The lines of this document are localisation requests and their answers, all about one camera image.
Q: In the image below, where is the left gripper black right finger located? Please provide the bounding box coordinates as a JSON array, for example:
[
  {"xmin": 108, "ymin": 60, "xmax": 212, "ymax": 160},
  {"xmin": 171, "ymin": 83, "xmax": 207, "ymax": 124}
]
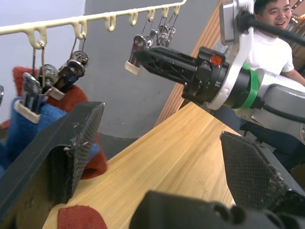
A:
[{"xmin": 219, "ymin": 130, "xmax": 305, "ymax": 215}]

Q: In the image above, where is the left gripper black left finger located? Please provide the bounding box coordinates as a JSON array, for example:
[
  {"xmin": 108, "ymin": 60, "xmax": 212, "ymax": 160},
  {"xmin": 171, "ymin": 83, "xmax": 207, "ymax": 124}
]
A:
[{"xmin": 0, "ymin": 102, "xmax": 105, "ymax": 217}]

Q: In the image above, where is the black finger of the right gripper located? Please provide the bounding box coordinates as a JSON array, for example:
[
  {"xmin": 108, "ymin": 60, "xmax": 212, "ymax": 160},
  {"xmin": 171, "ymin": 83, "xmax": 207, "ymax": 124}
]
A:
[
  {"xmin": 142, "ymin": 47, "xmax": 198, "ymax": 63},
  {"xmin": 137, "ymin": 51, "xmax": 197, "ymax": 84}
]

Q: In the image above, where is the wooden slat panel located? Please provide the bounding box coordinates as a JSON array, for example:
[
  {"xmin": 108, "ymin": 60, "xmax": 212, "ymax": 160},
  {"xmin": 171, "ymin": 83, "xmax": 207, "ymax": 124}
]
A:
[{"xmin": 154, "ymin": 0, "xmax": 228, "ymax": 127}]

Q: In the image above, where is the green tape band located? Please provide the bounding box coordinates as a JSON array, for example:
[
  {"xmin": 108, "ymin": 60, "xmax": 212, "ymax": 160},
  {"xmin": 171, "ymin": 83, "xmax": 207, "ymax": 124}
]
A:
[{"xmin": 243, "ymin": 62, "xmax": 260, "ymax": 109}]

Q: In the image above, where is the blue knit sock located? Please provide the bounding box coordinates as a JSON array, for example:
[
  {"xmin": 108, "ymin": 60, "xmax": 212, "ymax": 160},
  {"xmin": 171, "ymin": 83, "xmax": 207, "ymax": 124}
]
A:
[{"xmin": 0, "ymin": 97, "xmax": 100, "ymax": 178}]

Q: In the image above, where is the cream clip hanger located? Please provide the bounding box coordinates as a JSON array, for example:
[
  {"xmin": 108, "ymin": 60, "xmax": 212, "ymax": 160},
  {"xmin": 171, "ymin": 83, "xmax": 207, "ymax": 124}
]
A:
[{"xmin": 0, "ymin": 0, "xmax": 188, "ymax": 51}]

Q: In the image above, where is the red knit sock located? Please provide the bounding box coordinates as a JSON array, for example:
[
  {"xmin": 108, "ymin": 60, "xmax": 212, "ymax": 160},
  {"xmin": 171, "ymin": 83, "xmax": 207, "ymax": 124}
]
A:
[
  {"xmin": 0, "ymin": 66, "xmax": 108, "ymax": 180},
  {"xmin": 58, "ymin": 204, "xmax": 108, "ymax": 229}
]

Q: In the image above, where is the man in white shirt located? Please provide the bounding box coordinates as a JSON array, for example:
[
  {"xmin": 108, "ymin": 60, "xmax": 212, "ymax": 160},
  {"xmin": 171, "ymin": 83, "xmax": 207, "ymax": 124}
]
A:
[{"xmin": 239, "ymin": 0, "xmax": 305, "ymax": 172}]

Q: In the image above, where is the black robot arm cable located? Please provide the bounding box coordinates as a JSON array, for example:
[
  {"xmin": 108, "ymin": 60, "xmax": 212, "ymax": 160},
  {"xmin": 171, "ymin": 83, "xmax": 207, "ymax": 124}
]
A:
[{"xmin": 235, "ymin": 9, "xmax": 305, "ymax": 46}]

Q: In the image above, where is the silver clip with cream tips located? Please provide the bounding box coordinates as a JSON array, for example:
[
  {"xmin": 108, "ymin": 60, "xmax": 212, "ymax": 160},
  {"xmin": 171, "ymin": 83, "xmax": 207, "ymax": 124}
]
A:
[
  {"xmin": 46, "ymin": 33, "xmax": 91, "ymax": 101},
  {"xmin": 14, "ymin": 41, "xmax": 60, "ymax": 125},
  {"xmin": 124, "ymin": 14, "xmax": 154, "ymax": 76},
  {"xmin": 151, "ymin": 13, "xmax": 168, "ymax": 47},
  {"xmin": 164, "ymin": 10, "xmax": 180, "ymax": 47}
]

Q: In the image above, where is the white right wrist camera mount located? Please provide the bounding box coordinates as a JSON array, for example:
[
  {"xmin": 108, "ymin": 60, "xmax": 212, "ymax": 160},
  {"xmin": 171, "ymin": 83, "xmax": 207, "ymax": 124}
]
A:
[{"xmin": 209, "ymin": 0, "xmax": 257, "ymax": 111}]

